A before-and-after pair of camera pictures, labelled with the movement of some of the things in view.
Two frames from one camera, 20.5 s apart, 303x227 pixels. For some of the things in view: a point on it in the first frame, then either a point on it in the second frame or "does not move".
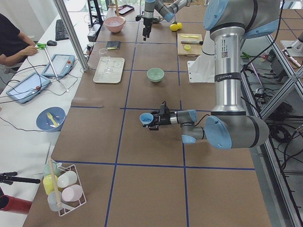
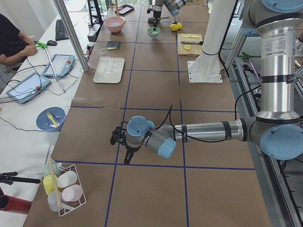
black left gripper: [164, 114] to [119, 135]
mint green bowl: [155, 74] to [152, 33]
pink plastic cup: [72, 193] does not move
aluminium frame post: [69, 28] does not move
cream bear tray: [111, 72] does not move
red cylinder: [10, 204] does not move
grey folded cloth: [113, 45] does not move
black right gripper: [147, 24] to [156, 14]
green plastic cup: [47, 170] does not move
